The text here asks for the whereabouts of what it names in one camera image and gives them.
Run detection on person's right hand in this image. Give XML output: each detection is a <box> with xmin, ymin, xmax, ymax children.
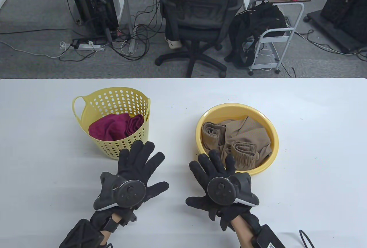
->
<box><xmin>186</xmin><ymin>149</ymin><xmax>261</xmax><ymax>233</ymax></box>

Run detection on person's left hand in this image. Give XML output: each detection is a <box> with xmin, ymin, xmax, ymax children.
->
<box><xmin>90</xmin><ymin>140</ymin><xmax>169</xmax><ymax>233</ymax></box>

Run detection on black handheld controller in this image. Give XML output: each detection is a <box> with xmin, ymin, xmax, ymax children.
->
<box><xmin>93</xmin><ymin>172</ymin><xmax>147</xmax><ymax>211</ymax></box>
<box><xmin>207</xmin><ymin>173</ymin><xmax>260</xmax><ymax>208</ymax></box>

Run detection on maroon shorts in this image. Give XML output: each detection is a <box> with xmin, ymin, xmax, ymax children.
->
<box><xmin>88</xmin><ymin>113</ymin><xmax>145</xmax><ymax>141</ymax></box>

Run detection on tan shorts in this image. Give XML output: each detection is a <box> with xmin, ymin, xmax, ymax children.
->
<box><xmin>202</xmin><ymin>116</ymin><xmax>273</xmax><ymax>171</ymax></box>

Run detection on black lattice forearm brace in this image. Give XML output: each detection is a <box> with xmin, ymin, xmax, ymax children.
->
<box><xmin>59</xmin><ymin>219</ymin><xmax>105</xmax><ymax>248</ymax></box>

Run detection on person's left forearm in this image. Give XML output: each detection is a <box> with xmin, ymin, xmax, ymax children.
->
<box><xmin>99</xmin><ymin>213</ymin><xmax>121</xmax><ymax>248</ymax></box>

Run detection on yellow round plastic basin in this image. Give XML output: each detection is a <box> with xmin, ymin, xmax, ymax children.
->
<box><xmin>196</xmin><ymin>103</ymin><xmax>279</xmax><ymax>177</ymax></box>

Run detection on yellow perforated plastic basket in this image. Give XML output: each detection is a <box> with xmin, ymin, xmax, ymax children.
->
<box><xmin>72</xmin><ymin>87</ymin><xmax>151</xmax><ymax>160</ymax></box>

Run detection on black box wrist device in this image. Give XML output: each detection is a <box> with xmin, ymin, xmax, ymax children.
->
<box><xmin>252</xmin><ymin>224</ymin><xmax>286</xmax><ymax>248</ymax></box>

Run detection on white power strip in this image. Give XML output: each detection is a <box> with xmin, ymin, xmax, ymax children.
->
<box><xmin>75</xmin><ymin>44</ymin><xmax>105</xmax><ymax>51</ymax></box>

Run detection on black mesh office chair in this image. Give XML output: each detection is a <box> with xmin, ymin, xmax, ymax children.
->
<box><xmin>155</xmin><ymin>0</ymin><xmax>251</xmax><ymax>78</ymax></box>

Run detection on black backpack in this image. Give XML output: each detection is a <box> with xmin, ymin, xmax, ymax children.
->
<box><xmin>225</xmin><ymin>1</ymin><xmax>287</xmax><ymax>68</ymax></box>

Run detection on grey metal desk leg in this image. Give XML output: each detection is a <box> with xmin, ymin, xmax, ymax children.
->
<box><xmin>119</xmin><ymin>0</ymin><xmax>136</xmax><ymax>55</ymax></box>

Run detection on black computer tower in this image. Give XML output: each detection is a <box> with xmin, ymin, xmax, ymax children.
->
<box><xmin>65</xmin><ymin>0</ymin><xmax>119</xmax><ymax>39</ymax></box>

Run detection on black cabinet on casters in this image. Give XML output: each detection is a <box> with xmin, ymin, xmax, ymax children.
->
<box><xmin>304</xmin><ymin>0</ymin><xmax>367</xmax><ymax>54</ymax></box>

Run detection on black wrist strap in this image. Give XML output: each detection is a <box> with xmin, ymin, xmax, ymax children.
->
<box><xmin>101</xmin><ymin>216</ymin><xmax>118</xmax><ymax>233</ymax></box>

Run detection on black wrist device cable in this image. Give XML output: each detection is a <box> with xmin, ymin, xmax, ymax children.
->
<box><xmin>299</xmin><ymin>229</ymin><xmax>314</xmax><ymax>248</ymax></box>

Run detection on tangle of black cables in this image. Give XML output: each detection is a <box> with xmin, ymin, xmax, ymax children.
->
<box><xmin>109</xmin><ymin>4</ymin><xmax>162</xmax><ymax>61</ymax></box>

